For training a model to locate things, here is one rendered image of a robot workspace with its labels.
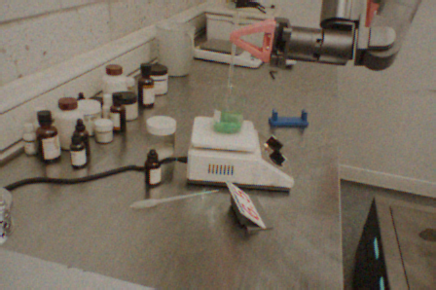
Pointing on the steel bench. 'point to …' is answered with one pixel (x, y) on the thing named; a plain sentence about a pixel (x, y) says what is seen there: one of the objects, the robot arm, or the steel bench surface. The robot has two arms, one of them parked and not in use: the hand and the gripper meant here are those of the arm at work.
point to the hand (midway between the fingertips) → (235, 36)
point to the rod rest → (288, 120)
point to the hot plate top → (201, 131)
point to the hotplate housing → (234, 168)
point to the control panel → (271, 153)
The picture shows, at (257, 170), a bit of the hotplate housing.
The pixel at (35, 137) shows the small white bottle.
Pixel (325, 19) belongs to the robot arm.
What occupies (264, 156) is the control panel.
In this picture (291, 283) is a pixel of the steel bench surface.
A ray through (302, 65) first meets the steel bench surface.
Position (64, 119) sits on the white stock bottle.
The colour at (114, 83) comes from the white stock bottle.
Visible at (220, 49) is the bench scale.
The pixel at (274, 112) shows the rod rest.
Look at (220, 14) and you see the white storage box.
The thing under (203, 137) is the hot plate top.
